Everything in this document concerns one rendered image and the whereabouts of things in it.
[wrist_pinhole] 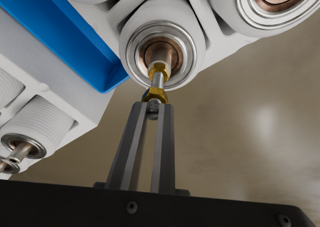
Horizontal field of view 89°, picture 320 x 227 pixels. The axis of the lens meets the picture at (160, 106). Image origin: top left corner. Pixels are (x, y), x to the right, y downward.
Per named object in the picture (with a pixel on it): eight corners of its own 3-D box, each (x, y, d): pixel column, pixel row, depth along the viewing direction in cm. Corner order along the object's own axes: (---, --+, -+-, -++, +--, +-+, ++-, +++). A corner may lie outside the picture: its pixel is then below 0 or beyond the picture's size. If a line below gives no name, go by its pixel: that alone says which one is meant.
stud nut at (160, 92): (142, 103, 13) (140, 110, 12) (143, 85, 12) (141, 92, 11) (166, 106, 13) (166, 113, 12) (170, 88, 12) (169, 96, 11)
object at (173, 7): (141, 41, 34) (119, 89, 21) (142, -16, 28) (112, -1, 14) (186, 46, 34) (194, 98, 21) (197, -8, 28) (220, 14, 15)
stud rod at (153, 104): (155, 68, 17) (145, 120, 11) (155, 59, 16) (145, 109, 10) (164, 69, 17) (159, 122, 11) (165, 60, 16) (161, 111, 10)
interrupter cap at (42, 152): (-4, 140, 30) (-7, 144, 30) (13, 125, 27) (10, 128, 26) (36, 160, 34) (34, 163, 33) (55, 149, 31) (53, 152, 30)
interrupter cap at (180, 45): (127, 82, 20) (125, 86, 20) (125, 13, 15) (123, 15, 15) (187, 90, 20) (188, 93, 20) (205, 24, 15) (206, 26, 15)
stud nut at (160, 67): (148, 78, 16) (146, 83, 15) (149, 62, 15) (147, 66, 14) (168, 81, 16) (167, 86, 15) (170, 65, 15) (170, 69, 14)
